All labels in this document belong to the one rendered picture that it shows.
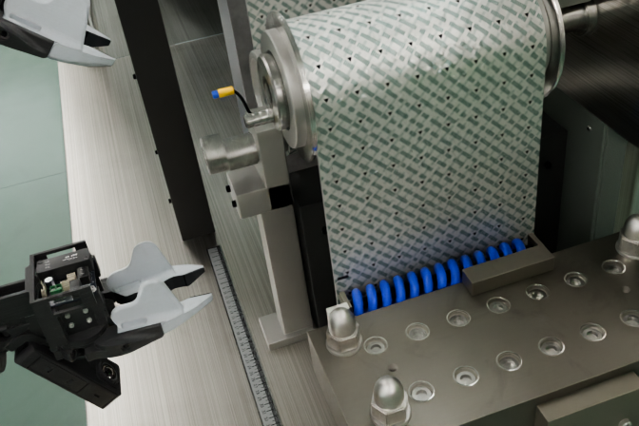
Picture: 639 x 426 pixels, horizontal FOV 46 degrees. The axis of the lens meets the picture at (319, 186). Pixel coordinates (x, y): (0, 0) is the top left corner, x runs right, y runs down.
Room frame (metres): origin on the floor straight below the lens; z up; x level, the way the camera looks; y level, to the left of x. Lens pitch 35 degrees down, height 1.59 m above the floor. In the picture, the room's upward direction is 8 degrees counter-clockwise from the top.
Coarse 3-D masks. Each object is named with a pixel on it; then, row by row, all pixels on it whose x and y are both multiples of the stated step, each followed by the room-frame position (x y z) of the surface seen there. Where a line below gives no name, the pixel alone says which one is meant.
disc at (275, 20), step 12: (276, 12) 0.65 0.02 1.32; (276, 24) 0.65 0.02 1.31; (288, 36) 0.61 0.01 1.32; (288, 48) 0.62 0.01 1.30; (300, 60) 0.59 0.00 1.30; (300, 72) 0.59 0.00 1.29; (300, 84) 0.59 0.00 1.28; (312, 108) 0.57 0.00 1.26; (312, 120) 0.57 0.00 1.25; (312, 132) 0.57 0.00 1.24; (312, 144) 0.58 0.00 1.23; (300, 156) 0.63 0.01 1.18; (312, 156) 0.59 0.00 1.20
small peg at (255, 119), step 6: (270, 108) 0.63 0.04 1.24; (246, 114) 0.62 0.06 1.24; (252, 114) 0.62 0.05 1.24; (258, 114) 0.62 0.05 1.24; (264, 114) 0.62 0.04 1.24; (270, 114) 0.62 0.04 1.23; (246, 120) 0.62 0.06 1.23; (252, 120) 0.62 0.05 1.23; (258, 120) 0.62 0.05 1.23; (264, 120) 0.62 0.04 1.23; (270, 120) 0.62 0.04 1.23; (246, 126) 0.62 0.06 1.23; (252, 126) 0.62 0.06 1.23
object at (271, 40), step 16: (544, 16) 0.65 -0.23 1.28; (272, 32) 0.65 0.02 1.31; (272, 48) 0.63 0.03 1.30; (288, 64) 0.61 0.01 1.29; (288, 80) 0.60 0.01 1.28; (288, 96) 0.60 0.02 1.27; (304, 112) 0.59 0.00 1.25; (288, 128) 0.63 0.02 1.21; (304, 128) 0.59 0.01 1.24; (288, 144) 0.63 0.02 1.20; (304, 144) 0.60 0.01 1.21
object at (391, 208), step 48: (384, 144) 0.60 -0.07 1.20; (432, 144) 0.61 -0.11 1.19; (480, 144) 0.62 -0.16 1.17; (528, 144) 0.63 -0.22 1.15; (336, 192) 0.59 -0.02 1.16; (384, 192) 0.60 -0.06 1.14; (432, 192) 0.61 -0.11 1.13; (480, 192) 0.62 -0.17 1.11; (528, 192) 0.64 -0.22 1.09; (336, 240) 0.58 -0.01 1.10; (384, 240) 0.60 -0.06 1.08; (432, 240) 0.61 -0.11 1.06; (480, 240) 0.62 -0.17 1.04; (336, 288) 0.58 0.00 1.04
